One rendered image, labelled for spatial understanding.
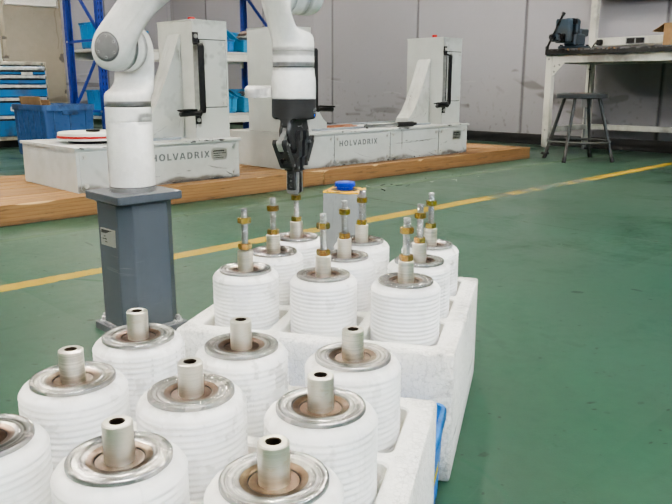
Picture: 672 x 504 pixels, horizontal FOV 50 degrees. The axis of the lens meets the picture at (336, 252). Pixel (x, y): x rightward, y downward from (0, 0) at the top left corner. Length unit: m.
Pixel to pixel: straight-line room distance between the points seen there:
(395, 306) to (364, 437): 0.39
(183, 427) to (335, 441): 0.13
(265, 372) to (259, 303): 0.31
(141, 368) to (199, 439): 0.17
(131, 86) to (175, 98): 1.98
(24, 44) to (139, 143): 5.98
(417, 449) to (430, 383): 0.26
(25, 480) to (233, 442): 0.16
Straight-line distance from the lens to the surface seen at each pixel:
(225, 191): 3.39
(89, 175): 3.13
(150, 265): 1.53
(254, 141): 3.95
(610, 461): 1.12
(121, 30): 1.48
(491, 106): 6.83
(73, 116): 5.63
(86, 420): 0.68
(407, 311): 0.96
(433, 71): 4.74
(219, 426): 0.63
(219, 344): 0.76
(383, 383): 0.69
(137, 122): 1.51
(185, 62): 3.49
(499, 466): 1.06
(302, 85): 1.21
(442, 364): 0.94
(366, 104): 7.81
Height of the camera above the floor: 0.52
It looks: 13 degrees down
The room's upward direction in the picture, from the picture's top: straight up
